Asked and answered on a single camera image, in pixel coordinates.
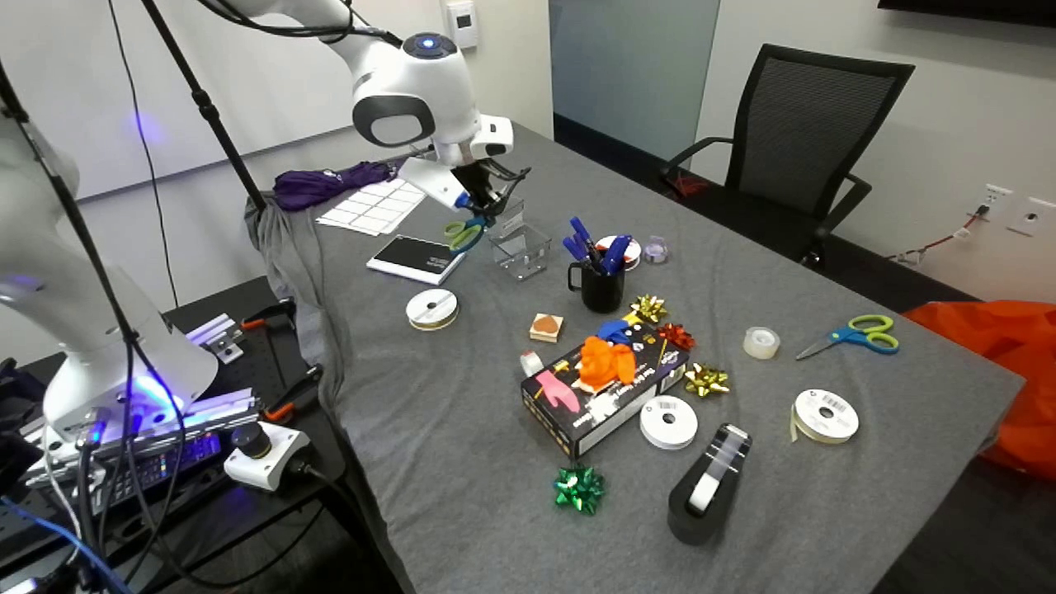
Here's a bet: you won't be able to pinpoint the blue green scissors far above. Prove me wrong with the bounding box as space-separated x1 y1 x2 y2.
800 313 902 359

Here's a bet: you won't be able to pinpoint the clear acrylic holder right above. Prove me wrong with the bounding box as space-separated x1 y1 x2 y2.
488 217 548 282

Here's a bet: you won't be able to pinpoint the white ribbon spool by box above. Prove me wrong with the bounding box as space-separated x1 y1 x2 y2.
640 395 701 451

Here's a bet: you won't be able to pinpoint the clear tape roll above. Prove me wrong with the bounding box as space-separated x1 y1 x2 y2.
744 327 782 359

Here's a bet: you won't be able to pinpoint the black notebook with white edge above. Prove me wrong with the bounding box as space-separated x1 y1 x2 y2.
367 236 463 286

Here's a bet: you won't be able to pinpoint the gold gift bow upper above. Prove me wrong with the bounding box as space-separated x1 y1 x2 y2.
623 294 667 327

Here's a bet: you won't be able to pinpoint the grey tablecloth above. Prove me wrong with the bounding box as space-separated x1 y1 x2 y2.
241 122 1025 594

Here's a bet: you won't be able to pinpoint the red gift bow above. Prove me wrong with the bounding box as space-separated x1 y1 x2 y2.
656 324 695 353

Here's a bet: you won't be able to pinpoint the gold gift bow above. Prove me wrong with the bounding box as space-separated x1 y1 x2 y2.
682 364 730 400
623 294 667 327

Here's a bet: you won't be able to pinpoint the green blue handled scissors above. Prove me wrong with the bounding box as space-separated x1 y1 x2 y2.
446 213 492 253

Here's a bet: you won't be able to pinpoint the gold gift bow right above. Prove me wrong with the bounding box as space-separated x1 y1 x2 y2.
682 364 730 400

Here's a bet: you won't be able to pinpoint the black office chair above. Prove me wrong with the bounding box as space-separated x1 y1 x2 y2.
659 43 911 268

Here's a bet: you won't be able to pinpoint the orange bag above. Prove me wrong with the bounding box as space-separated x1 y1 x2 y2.
903 296 1056 485

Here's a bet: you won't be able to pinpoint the white ribbon spool near notebook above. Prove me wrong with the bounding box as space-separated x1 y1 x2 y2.
405 286 460 330

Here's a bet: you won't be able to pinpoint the black tape dispenser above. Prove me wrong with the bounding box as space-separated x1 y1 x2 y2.
667 422 752 546

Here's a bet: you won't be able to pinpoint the purple cloth bundle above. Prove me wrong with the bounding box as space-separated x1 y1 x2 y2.
275 162 396 210

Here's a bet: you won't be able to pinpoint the black camera tripod stand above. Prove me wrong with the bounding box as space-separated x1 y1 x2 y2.
139 0 268 210

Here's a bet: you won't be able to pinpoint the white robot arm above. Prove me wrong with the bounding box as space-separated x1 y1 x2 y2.
203 0 514 217

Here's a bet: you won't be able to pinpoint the wall mounted black television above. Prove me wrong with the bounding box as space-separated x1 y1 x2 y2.
877 0 1056 31

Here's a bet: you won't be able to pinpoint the green gift bow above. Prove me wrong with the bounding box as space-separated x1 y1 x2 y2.
550 465 609 515

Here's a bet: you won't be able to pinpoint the black mug with pens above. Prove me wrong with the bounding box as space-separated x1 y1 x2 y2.
565 217 632 313

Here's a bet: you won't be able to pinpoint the white label sheets stack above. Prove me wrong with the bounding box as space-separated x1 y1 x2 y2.
319 179 422 236

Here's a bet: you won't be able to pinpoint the white ribbon spool far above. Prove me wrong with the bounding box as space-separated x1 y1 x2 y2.
789 390 862 445

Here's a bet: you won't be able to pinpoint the white second robot base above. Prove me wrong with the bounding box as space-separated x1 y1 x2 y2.
0 117 217 438

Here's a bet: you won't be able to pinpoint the black box of colourful items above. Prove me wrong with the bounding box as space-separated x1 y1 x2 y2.
521 330 691 460

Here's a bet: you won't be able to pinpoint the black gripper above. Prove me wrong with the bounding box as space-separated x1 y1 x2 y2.
456 159 527 217

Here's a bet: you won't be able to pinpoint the small orange square box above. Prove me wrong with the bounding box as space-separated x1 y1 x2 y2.
527 313 565 344

